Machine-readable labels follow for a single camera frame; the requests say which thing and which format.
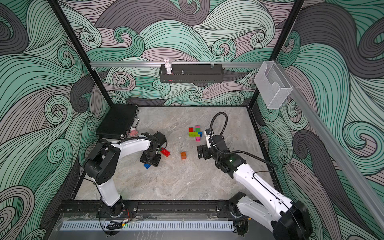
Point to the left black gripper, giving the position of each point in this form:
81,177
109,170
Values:
156,163

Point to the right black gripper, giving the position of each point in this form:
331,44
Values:
205,149

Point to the orange lego brick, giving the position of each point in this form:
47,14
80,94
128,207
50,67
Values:
183,155

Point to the lime long lego brick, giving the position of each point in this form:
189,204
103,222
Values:
194,134

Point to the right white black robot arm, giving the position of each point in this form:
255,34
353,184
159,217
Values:
284,218

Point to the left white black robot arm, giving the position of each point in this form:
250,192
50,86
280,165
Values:
104,160

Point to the red long lego brick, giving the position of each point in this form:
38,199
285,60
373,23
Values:
165,152

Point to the pink small toy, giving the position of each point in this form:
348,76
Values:
133,132

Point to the black case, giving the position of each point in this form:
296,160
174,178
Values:
118,122

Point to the white pink bunny figurine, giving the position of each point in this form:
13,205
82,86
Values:
168,66

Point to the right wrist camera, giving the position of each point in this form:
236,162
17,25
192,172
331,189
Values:
207,136

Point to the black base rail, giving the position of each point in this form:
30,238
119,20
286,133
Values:
143,208

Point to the black wall shelf tray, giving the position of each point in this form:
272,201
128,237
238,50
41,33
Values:
186,73

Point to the horizontal aluminium rail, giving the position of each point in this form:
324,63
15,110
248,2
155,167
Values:
120,64

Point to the clear acrylic wall holder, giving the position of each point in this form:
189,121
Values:
273,84

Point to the white slotted cable duct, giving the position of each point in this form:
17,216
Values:
150,226

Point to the right wall aluminium rail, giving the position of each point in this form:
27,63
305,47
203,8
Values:
364,189

